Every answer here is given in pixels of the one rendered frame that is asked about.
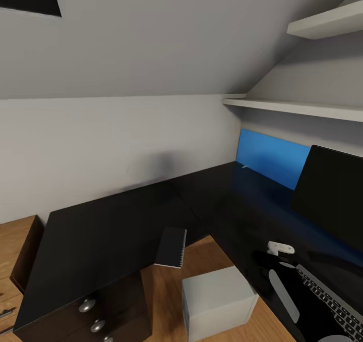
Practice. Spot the room divider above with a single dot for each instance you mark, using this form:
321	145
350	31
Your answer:
277	159

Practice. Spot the monitor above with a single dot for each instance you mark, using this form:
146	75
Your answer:
329	193

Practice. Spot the desktop computer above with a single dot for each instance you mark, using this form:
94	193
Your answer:
215	302

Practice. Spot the keyboard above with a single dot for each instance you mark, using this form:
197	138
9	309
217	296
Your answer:
347	317

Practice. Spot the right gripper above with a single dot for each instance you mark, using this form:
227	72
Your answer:
262	258

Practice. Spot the notebook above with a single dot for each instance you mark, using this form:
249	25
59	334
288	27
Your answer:
171	248

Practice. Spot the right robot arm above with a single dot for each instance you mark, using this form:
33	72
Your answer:
310	314

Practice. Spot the mouse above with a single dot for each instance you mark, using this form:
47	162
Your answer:
264	271

